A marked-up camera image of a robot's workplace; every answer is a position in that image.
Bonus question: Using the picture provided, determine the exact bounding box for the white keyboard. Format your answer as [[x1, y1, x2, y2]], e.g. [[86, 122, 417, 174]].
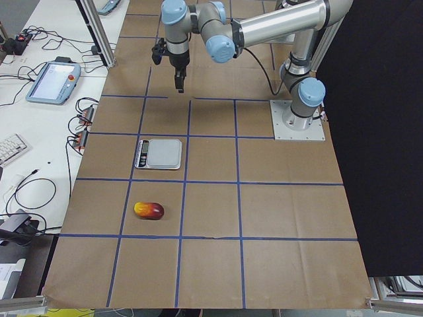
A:
[[1, 133, 32, 168]]

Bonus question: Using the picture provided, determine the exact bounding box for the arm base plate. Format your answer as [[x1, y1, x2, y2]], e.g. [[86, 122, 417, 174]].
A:
[[270, 100, 326, 141]]

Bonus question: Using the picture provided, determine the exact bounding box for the silver digital kitchen scale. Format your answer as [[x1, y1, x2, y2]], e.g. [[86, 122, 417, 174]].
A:
[[134, 139, 182, 170]]

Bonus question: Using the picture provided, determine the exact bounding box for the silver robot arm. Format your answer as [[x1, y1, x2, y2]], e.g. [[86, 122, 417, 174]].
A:
[[152, 0, 352, 131]]

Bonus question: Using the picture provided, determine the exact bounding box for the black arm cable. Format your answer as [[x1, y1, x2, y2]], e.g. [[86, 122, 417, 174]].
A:
[[243, 48, 286, 96]]

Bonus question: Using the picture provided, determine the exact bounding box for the brown paper table cover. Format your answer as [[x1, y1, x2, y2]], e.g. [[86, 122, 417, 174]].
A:
[[43, 1, 371, 309]]

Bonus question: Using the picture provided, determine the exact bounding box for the red yellow mango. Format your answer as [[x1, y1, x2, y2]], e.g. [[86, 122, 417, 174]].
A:
[[134, 202, 165, 220]]

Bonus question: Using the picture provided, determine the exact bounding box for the blue teach pendant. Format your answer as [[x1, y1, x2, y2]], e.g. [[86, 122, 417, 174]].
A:
[[26, 61, 81, 105]]

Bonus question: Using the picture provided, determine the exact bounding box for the orange usb hub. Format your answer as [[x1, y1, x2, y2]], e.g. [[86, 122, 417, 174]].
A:
[[67, 129, 89, 154], [78, 106, 95, 126]]

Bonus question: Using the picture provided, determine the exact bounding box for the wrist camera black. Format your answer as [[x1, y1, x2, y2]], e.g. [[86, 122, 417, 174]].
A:
[[151, 38, 166, 65]]

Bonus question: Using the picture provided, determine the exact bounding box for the aluminium frame post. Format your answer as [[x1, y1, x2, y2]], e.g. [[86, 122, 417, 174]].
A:
[[75, 0, 116, 69]]

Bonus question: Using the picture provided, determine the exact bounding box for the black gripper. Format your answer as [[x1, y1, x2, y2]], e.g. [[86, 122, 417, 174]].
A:
[[169, 52, 190, 93]]

